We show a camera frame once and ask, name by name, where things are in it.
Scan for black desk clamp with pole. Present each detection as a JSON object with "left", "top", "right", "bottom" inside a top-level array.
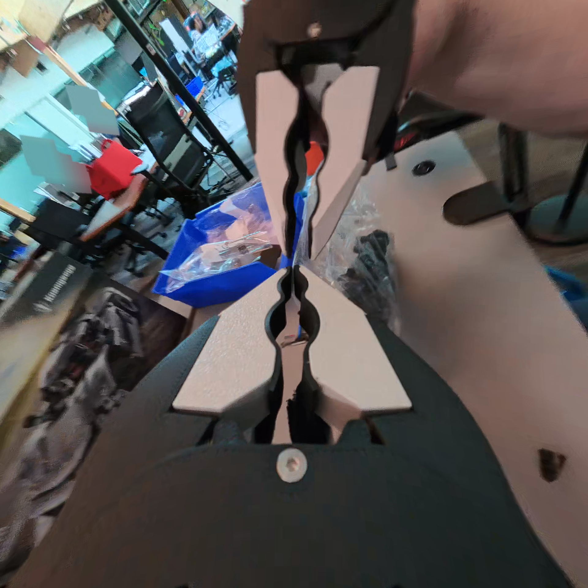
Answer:
[{"left": 442, "top": 122, "right": 529, "bottom": 227}]

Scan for crumpled empty plastic bags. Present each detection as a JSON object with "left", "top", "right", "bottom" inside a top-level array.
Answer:
[{"left": 161, "top": 184, "right": 278, "bottom": 295}]

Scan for toy car set box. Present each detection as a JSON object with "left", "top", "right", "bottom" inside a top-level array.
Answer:
[{"left": 0, "top": 250, "right": 191, "bottom": 577}]

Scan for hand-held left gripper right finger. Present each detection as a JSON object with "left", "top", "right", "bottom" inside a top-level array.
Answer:
[{"left": 294, "top": 266, "right": 413, "bottom": 443}]

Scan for red bag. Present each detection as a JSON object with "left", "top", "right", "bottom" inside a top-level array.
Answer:
[{"left": 86, "top": 138, "right": 144, "bottom": 201}]

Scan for black triangular toy brick panel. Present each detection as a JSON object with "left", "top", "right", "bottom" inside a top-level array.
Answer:
[{"left": 537, "top": 447, "right": 567, "bottom": 483}]

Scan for wooden top side desk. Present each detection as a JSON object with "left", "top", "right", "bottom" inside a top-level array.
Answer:
[{"left": 78, "top": 172, "right": 154, "bottom": 244}]

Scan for person's right forearm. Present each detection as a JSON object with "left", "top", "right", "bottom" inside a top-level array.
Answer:
[{"left": 404, "top": 0, "right": 588, "bottom": 136}]

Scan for blue storage bin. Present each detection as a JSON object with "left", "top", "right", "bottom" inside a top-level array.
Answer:
[{"left": 152, "top": 181, "right": 307, "bottom": 309}]

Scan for round-base floor stand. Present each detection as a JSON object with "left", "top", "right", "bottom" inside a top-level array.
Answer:
[{"left": 524, "top": 142, "right": 588, "bottom": 245}]

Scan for black office chair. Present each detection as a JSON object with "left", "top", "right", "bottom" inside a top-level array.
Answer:
[
  {"left": 122, "top": 83, "right": 217, "bottom": 221},
  {"left": 18, "top": 198, "right": 171, "bottom": 278}
]

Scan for person's leg in jeans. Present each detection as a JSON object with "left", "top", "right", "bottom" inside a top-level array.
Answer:
[{"left": 546, "top": 266, "right": 588, "bottom": 334}]

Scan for large clear plastic parts bag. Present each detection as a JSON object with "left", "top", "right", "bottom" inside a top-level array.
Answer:
[{"left": 275, "top": 181, "right": 401, "bottom": 350}]

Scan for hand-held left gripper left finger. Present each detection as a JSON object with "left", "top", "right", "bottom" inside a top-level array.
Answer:
[{"left": 171, "top": 266, "right": 295, "bottom": 432}]

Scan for black steel column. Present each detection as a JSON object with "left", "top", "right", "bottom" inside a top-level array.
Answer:
[{"left": 105, "top": 0, "right": 254, "bottom": 183}]

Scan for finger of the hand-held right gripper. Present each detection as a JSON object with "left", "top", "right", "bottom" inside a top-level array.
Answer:
[
  {"left": 309, "top": 66, "right": 382, "bottom": 260},
  {"left": 254, "top": 69, "right": 300, "bottom": 257}
]

